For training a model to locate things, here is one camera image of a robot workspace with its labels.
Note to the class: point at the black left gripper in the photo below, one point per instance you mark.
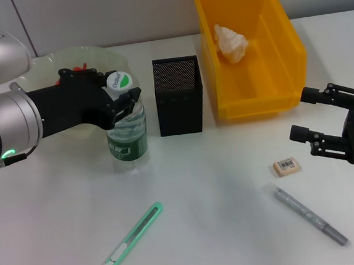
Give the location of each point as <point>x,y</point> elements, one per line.
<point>69,104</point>

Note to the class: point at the clear bottle with green label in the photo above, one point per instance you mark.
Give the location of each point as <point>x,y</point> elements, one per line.
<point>127,136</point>

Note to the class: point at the white paper ball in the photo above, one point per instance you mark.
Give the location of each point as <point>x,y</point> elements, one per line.
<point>231,44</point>

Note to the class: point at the mint green utility knife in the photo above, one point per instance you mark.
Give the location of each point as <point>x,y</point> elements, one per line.
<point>130,240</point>

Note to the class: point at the beige eraser with barcode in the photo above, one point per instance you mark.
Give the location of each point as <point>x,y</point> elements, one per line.
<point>287,167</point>

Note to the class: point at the pale green glass fruit plate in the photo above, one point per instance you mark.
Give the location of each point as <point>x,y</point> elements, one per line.
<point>50,61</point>

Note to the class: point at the black mesh pen holder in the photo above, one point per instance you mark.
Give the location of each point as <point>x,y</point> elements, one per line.
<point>180,113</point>

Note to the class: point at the grey pen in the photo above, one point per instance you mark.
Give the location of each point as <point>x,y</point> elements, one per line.
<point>311,217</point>

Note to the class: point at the yellow plastic bin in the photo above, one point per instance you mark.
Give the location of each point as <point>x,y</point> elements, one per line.
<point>283,67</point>

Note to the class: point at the silver left gripper connector stub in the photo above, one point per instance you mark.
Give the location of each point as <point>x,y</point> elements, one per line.
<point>15,87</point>

